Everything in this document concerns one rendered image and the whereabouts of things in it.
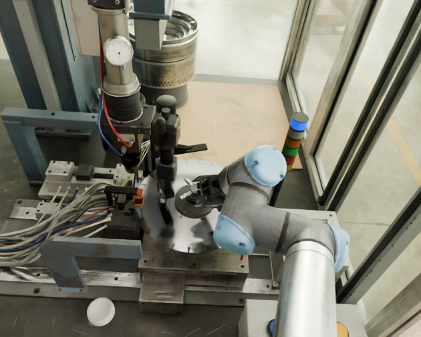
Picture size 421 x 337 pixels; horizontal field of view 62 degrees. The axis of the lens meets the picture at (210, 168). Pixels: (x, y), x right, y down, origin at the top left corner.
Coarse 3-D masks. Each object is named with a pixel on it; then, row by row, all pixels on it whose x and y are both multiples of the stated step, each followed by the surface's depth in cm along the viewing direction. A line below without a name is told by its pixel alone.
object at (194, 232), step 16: (192, 160) 108; (176, 176) 103; (192, 176) 104; (144, 192) 98; (144, 208) 94; (160, 208) 95; (176, 208) 95; (144, 224) 91; (160, 224) 91; (176, 224) 91; (192, 224) 92; (208, 224) 92; (160, 240) 88; (176, 240) 88; (192, 240) 88; (208, 240) 89
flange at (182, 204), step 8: (192, 184) 100; (176, 192) 98; (184, 192) 98; (176, 200) 96; (184, 200) 96; (192, 200) 94; (184, 208) 94; (192, 208) 94; (208, 208) 95; (192, 216) 93
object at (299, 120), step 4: (296, 112) 95; (300, 112) 95; (292, 116) 93; (296, 116) 93; (300, 116) 94; (304, 116) 94; (292, 120) 94; (296, 120) 92; (300, 120) 92; (304, 120) 92; (308, 120) 93; (292, 124) 94; (296, 124) 93; (300, 124) 92; (304, 124) 93; (292, 128) 94; (296, 128) 94; (300, 128) 93; (304, 128) 94
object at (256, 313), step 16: (256, 304) 83; (272, 304) 84; (336, 304) 85; (240, 320) 92; (256, 320) 81; (336, 320) 82; (352, 320) 82; (240, 336) 90; (256, 336) 78; (352, 336) 80
